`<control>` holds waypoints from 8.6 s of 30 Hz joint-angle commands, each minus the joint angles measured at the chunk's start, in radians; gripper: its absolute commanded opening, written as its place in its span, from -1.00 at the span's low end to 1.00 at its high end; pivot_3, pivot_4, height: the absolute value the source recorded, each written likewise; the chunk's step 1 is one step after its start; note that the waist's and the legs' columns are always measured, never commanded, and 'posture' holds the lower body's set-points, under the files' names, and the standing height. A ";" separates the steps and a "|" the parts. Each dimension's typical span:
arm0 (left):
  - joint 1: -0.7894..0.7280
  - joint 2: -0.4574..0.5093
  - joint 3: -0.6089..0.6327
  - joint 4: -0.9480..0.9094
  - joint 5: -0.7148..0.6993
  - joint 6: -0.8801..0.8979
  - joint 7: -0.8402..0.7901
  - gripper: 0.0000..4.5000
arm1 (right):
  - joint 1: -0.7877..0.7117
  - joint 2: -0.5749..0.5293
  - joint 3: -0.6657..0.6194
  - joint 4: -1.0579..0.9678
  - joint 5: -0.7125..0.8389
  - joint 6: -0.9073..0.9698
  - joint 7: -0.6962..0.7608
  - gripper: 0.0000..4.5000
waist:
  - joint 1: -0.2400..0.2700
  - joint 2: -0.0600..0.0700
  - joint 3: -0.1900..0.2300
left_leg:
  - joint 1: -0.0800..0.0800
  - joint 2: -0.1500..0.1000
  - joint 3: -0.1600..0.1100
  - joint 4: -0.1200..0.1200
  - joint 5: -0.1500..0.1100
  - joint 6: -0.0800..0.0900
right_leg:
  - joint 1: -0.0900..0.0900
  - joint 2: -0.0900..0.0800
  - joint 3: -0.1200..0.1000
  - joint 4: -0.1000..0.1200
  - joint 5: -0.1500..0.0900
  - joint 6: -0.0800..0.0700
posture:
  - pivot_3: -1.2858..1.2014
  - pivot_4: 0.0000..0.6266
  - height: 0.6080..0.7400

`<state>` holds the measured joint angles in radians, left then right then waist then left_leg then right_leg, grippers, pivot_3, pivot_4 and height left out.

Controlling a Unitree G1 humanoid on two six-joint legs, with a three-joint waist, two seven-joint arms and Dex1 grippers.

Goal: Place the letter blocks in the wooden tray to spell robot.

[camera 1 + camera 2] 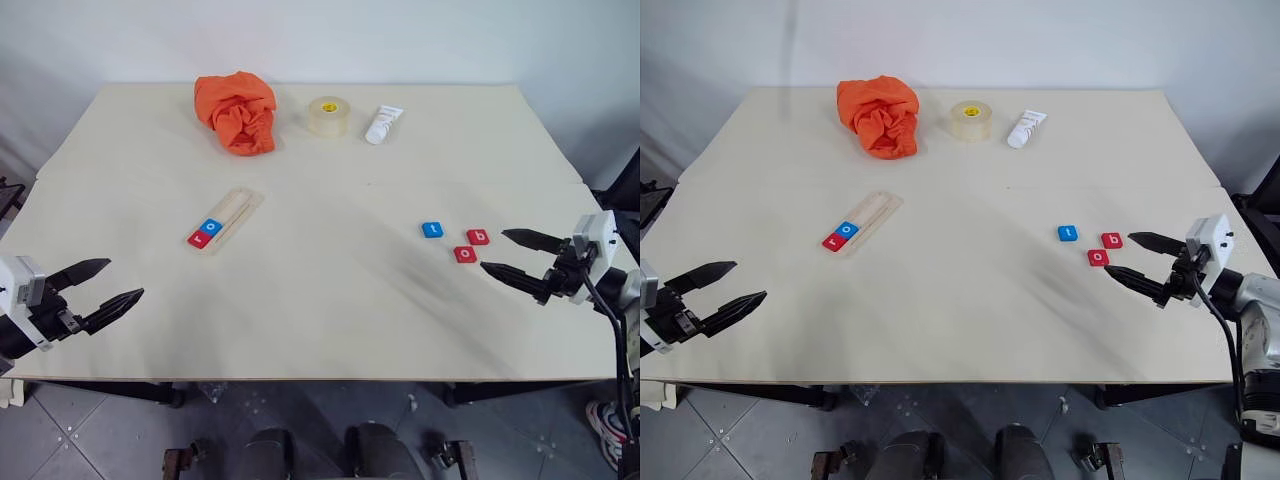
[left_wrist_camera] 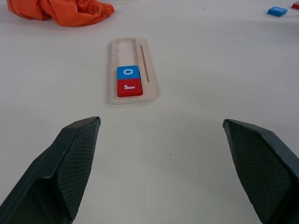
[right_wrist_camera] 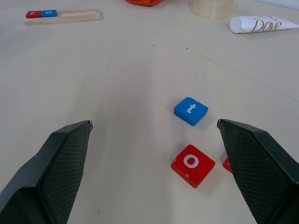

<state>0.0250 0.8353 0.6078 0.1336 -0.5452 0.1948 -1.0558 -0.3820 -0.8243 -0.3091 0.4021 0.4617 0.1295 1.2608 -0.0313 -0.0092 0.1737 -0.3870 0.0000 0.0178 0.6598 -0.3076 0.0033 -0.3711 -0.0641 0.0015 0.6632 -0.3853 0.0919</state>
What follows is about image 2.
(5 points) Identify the red letter tile r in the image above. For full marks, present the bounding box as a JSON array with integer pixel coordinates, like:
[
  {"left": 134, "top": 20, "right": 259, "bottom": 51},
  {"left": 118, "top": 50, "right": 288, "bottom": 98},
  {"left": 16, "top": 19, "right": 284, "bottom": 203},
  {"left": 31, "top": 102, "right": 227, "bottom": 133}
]
[{"left": 116, "top": 78, "right": 143, "bottom": 98}]

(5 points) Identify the crumpled orange cloth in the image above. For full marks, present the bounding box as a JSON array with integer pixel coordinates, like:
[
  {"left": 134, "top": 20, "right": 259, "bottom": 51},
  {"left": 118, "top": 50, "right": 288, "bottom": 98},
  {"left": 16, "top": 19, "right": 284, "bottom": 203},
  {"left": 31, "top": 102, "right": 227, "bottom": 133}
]
[{"left": 6, "top": 0, "right": 115, "bottom": 27}]

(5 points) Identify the blue letter tile o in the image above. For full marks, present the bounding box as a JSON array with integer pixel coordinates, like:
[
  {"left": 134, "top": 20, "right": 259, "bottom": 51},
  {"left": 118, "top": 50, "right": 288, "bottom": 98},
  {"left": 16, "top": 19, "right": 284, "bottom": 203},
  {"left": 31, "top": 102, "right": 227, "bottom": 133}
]
[{"left": 116, "top": 65, "right": 141, "bottom": 81}]

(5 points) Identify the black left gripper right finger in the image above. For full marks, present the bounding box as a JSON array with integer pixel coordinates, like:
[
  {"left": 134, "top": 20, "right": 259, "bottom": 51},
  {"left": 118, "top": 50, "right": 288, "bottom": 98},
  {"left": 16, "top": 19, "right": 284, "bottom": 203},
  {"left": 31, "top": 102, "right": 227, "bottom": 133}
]
[{"left": 222, "top": 119, "right": 299, "bottom": 224}]

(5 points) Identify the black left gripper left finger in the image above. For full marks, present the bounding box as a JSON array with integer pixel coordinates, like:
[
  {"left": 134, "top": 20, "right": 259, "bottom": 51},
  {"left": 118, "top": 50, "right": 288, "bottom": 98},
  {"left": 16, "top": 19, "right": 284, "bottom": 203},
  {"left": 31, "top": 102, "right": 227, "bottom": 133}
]
[{"left": 0, "top": 116, "right": 101, "bottom": 224}]

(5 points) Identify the light wooden letter tray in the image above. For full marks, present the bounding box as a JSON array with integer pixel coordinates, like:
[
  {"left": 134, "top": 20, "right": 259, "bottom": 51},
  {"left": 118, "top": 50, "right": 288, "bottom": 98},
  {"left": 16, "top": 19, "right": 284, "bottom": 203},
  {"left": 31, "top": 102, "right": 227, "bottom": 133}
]
[{"left": 108, "top": 38, "right": 160, "bottom": 105}]

